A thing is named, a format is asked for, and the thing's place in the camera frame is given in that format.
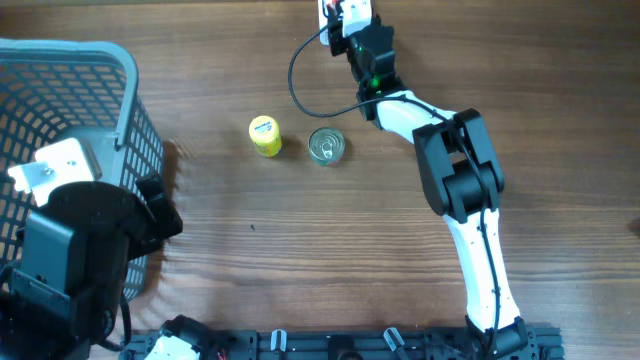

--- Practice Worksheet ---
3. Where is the white barcode scanner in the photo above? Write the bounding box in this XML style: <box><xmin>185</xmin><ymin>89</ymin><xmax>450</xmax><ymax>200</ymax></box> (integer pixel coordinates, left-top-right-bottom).
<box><xmin>318</xmin><ymin>0</ymin><xmax>329</xmax><ymax>46</ymax></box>

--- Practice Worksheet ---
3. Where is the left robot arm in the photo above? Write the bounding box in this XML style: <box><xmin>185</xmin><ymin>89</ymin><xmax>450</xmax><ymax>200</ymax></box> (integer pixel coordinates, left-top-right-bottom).
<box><xmin>1</xmin><ymin>173</ymin><xmax>183</xmax><ymax>359</ymax></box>

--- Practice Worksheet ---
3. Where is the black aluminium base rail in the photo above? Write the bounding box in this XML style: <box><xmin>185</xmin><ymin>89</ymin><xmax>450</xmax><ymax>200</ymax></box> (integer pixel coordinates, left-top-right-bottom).
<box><xmin>118</xmin><ymin>327</ymin><xmax>565</xmax><ymax>360</ymax></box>

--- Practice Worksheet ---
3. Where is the yellow lid jar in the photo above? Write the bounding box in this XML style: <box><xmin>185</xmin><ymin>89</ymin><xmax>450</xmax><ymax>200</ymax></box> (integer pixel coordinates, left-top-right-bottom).
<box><xmin>249</xmin><ymin>115</ymin><xmax>282</xmax><ymax>157</ymax></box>

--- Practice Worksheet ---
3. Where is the grey plastic mesh basket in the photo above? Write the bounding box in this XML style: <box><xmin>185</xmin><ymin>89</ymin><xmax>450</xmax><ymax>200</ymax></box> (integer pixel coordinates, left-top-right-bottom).
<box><xmin>0</xmin><ymin>38</ymin><xmax>165</xmax><ymax>301</ymax></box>

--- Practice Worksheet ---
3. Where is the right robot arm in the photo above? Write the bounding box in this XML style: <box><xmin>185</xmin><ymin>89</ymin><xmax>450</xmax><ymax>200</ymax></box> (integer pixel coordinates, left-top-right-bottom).
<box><xmin>319</xmin><ymin>1</ymin><xmax>527</xmax><ymax>359</ymax></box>

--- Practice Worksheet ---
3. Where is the silver top tin can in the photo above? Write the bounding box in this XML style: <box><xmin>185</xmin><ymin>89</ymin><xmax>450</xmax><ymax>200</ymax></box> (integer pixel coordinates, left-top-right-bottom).
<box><xmin>308</xmin><ymin>127</ymin><xmax>346</xmax><ymax>166</ymax></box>

